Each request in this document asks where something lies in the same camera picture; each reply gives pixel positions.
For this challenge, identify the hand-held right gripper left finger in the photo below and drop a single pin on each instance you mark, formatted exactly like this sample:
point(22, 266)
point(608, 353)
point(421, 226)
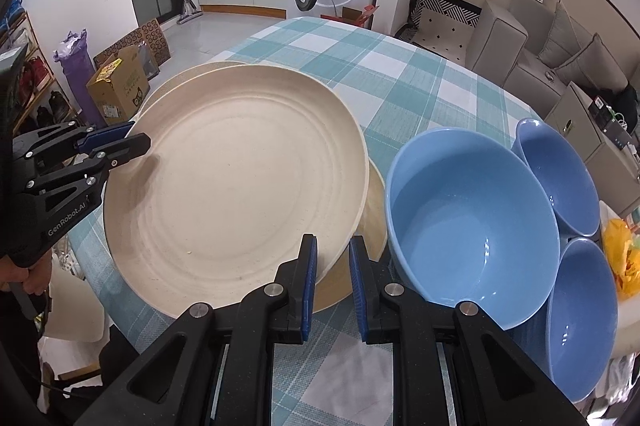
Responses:
point(310, 276)

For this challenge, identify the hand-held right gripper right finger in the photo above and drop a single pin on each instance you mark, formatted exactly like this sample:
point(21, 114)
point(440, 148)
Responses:
point(357, 286)

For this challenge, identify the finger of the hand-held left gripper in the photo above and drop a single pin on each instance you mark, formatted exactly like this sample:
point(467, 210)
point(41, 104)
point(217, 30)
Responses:
point(107, 135)
point(130, 146)

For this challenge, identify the tan plate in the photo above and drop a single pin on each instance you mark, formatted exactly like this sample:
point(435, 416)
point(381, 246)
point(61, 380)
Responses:
point(369, 226)

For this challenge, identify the large beige plate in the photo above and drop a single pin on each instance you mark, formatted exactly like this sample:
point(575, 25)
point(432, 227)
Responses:
point(225, 186)
point(180, 79)

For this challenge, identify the blue bowl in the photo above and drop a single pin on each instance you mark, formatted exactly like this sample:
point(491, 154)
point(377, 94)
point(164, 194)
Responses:
point(465, 226)
point(580, 316)
point(555, 171)

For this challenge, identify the person's left hand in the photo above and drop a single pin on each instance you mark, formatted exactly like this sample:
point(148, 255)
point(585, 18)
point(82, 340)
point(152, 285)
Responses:
point(35, 278)

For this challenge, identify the brown cardboard box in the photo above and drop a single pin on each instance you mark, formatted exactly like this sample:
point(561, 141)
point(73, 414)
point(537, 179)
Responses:
point(120, 90)

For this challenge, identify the purple bag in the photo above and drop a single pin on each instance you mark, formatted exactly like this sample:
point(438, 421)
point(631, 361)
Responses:
point(75, 75)

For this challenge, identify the wooden shoe rack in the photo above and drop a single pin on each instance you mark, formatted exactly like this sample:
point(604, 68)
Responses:
point(30, 70)

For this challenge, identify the patterned flat cardboard box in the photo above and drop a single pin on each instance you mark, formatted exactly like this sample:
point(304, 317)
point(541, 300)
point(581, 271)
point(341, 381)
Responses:
point(152, 38)

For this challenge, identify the teal checked tablecloth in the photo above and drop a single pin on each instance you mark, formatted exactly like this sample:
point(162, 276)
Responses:
point(380, 70)

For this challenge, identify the yellow plastic bag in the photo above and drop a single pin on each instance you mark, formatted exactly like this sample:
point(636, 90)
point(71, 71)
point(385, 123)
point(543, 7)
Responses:
point(612, 246)

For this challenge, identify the red box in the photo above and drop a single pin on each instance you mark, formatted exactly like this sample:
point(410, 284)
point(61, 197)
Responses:
point(365, 15)

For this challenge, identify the black white patterned cushion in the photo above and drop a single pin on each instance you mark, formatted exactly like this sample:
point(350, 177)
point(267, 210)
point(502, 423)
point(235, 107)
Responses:
point(440, 30)

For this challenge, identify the grey nightstand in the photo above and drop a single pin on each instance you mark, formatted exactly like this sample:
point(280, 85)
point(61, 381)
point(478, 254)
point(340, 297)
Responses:
point(570, 120)

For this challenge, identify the grey sofa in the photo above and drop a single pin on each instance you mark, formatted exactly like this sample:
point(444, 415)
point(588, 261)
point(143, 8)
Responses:
point(500, 35)

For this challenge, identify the black box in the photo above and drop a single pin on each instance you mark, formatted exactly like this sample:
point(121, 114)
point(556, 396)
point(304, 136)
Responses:
point(610, 120)

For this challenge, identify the grey sofa cushion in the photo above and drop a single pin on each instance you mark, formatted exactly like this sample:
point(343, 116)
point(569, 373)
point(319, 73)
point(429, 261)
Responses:
point(592, 65)
point(557, 35)

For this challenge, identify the black bag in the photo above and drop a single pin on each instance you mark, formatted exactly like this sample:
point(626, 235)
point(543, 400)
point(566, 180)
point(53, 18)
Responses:
point(627, 105)

